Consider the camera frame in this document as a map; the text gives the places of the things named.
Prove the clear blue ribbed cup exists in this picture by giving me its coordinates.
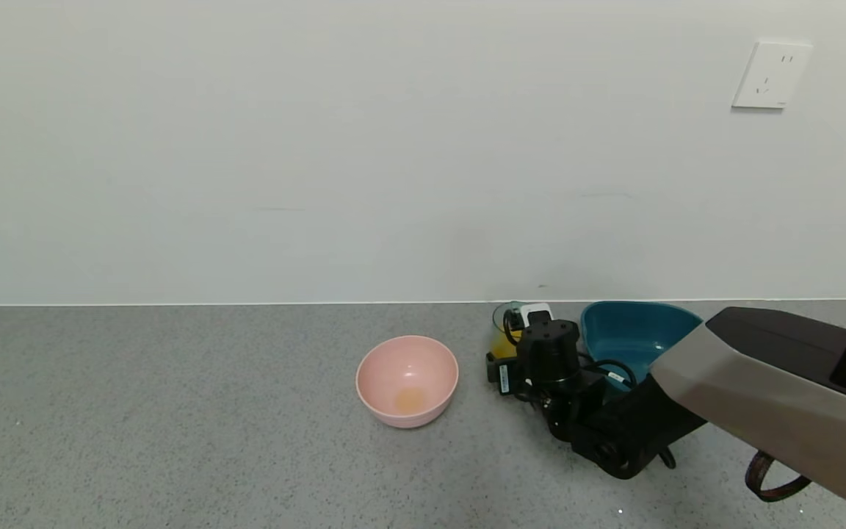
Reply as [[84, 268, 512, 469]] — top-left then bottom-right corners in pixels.
[[492, 301, 535, 360]]

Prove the pink ribbed bowl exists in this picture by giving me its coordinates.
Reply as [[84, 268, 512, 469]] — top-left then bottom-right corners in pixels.
[[355, 335, 460, 429]]

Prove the white black wrist camera box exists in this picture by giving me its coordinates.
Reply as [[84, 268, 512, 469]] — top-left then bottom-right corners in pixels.
[[519, 303, 554, 329]]

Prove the teal plastic tray with handles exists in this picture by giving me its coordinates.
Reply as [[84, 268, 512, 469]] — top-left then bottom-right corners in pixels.
[[580, 301, 704, 392]]

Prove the white wall socket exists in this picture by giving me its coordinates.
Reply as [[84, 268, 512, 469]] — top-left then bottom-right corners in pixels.
[[731, 40, 813, 110]]

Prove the brown flat strap loop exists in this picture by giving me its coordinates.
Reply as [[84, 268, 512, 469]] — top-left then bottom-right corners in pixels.
[[745, 450, 812, 503]]

